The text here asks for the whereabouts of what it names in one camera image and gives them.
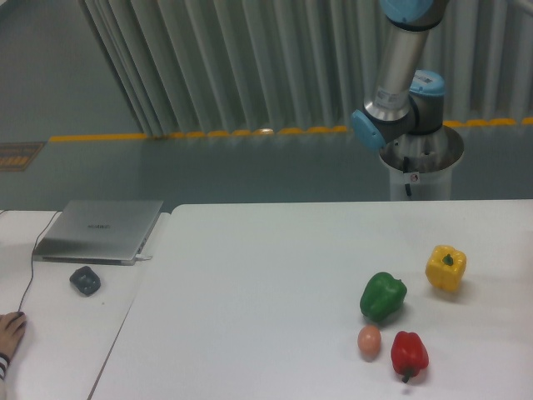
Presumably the red bell pepper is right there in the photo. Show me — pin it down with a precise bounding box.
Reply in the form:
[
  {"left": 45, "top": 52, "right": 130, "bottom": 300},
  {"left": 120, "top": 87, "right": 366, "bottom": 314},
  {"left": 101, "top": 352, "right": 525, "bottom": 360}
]
[{"left": 391, "top": 331, "right": 429, "bottom": 383}]

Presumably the striped sleeve forearm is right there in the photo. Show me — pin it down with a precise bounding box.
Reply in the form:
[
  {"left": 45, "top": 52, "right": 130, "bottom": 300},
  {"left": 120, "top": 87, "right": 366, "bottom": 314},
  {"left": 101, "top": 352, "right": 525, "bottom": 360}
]
[{"left": 0, "top": 353, "right": 10, "bottom": 400}]

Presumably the green bell pepper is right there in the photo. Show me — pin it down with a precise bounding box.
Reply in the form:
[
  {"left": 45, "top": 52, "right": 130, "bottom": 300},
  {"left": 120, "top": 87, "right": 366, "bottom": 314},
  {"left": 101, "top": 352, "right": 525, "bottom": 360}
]
[{"left": 360, "top": 272, "right": 407, "bottom": 323}]

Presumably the brown egg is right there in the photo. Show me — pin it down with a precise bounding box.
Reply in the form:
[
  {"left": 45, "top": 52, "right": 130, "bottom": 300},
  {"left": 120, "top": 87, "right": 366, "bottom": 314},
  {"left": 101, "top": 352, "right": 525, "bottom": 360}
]
[{"left": 357, "top": 325, "right": 381, "bottom": 358}]

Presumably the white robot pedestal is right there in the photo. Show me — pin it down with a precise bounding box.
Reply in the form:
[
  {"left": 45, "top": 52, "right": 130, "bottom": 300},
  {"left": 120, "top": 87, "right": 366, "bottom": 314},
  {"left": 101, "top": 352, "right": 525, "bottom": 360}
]
[{"left": 379, "top": 126, "right": 465, "bottom": 201}]

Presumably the black pedestal cable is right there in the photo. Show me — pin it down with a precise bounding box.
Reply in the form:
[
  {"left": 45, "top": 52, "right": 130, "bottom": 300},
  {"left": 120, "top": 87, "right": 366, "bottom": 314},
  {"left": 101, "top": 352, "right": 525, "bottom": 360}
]
[{"left": 401, "top": 156, "right": 413, "bottom": 198}]

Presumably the white pleated curtain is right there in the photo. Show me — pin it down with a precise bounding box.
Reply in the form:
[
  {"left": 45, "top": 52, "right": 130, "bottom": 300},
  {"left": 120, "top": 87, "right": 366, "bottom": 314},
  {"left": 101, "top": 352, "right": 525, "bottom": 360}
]
[{"left": 82, "top": 1, "right": 532, "bottom": 138}]

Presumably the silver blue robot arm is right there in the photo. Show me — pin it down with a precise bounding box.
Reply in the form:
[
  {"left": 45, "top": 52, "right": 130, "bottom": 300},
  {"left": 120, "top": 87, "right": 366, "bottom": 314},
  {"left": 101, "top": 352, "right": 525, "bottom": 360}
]
[{"left": 351, "top": 1, "right": 448, "bottom": 150}]

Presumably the thin black mouse cable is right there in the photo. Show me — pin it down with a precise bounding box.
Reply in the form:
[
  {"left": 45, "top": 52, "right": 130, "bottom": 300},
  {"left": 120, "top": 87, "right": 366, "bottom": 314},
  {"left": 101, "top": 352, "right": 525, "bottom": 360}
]
[{"left": 17, "top": 210, "right": 63, "bottom": 314}]

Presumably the person's hand on mouse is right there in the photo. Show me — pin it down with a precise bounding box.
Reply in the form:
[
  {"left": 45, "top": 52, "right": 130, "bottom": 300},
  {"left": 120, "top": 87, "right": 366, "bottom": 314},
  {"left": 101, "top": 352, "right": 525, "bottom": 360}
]
[{"left": 0, "top": 312, "right": 27, "bottom": 361}]

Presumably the silver closed laptop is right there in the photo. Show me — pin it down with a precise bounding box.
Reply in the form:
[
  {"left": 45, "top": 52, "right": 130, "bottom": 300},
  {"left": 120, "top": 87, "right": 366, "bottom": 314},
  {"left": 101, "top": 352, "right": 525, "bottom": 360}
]
[{"left": 32, "top": 200, "right": 163, "bottom": 266}]

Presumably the small black plastic tray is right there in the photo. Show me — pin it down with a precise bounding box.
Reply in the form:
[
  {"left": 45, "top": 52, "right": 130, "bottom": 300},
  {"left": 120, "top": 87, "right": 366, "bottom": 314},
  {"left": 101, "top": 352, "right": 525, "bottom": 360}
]
[{"left": 69, "top": 266, "right": 102, "bottom": 297}]

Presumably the yellow bell pepper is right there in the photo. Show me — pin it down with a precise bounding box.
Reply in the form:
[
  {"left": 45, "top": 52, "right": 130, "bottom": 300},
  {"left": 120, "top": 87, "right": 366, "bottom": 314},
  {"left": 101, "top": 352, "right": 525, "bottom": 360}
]
[{"left": 426, "top": 245, "right": 467, "bottom": 293}]

